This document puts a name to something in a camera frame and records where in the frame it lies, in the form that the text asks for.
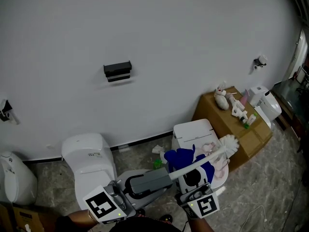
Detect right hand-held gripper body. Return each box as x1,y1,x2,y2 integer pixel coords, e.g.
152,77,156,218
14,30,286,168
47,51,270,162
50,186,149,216
175,182,220,219

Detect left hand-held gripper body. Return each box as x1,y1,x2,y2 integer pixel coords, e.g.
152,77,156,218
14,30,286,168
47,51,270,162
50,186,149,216
83,180,138,225

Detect white toilet brush grey handle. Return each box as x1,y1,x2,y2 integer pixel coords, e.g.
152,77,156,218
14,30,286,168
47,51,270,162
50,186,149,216
129,134,240,195

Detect blue knitted cleaning cloth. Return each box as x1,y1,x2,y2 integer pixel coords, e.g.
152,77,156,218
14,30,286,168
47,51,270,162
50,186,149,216
164,144,196,173

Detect person's right forearm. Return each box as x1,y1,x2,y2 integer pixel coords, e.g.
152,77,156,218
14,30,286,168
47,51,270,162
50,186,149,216
187,217,215,232

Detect person's left forearm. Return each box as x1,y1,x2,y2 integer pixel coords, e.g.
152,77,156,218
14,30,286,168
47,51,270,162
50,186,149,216
67,209,98,227

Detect white toilet with tank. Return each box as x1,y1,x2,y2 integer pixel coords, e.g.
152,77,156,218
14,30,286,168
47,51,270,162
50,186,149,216
61,132,149,210

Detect white tankless smart toilet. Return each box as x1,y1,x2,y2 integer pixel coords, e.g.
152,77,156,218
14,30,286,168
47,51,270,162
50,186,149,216
171,118,229,190

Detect white toilet with black button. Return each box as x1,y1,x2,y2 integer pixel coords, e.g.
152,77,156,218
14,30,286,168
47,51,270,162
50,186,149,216
248,85,282,130

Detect blue folded towel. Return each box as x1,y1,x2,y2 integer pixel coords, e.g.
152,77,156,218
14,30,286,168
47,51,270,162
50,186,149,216
195,154,215,183

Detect person's red checked trousers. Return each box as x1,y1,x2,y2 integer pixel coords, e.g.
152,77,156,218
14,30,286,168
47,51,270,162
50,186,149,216
137,214,172,225

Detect person in black shirt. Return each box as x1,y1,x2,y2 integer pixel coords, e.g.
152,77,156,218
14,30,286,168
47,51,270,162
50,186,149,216
56,215,182,232

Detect crumpled white paper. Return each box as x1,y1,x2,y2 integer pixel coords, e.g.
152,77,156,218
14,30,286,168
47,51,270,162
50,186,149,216
152,144,167,155

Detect large brown cardboard box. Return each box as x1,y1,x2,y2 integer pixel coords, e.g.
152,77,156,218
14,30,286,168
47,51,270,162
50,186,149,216
192,86,273,173

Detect clear bottle green base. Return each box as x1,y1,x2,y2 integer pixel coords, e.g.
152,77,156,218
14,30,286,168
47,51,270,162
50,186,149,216
243,114,258,130

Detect white plastic toy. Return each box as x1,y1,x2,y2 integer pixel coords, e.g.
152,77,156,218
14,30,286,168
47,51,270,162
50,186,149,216
225,92,249,124

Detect white plush toy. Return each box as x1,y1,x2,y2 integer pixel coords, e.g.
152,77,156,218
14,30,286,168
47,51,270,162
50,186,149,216
214,90,230,110

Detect torn brown cardboard box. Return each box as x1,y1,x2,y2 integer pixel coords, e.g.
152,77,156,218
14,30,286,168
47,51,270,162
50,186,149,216
0,202,61,232

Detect pink spray bottle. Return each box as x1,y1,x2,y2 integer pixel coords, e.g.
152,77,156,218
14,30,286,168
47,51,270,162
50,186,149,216
240,88,250,106

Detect white urinal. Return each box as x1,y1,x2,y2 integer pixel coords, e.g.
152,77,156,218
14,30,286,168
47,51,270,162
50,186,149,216
0,151,39,205

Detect clear red-label pump bottle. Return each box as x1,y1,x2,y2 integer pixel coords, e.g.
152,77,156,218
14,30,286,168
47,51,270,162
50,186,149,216
216,80,227,94

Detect dark glass counter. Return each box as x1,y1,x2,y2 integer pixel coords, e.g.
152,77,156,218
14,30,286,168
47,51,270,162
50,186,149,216
271,78,309,120

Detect white door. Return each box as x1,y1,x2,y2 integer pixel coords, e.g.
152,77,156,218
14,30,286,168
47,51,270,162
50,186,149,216
284,29,309,82

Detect pale pink fabric straps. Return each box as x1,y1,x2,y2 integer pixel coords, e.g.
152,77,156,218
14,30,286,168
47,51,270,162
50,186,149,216
201,141,230,181

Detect white floor cable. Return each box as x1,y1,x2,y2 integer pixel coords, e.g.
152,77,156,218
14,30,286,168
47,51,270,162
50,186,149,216
241,204,267,232

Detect black wall shelf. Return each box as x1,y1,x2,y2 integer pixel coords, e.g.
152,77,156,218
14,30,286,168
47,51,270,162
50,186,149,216
103,60,133,83

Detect small wall paper roll holder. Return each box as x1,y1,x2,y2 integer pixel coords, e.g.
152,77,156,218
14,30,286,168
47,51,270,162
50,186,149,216
253,54,268,70

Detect black wall paper holder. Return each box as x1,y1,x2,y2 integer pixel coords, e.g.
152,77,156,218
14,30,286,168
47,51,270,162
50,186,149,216
0,99,20,125

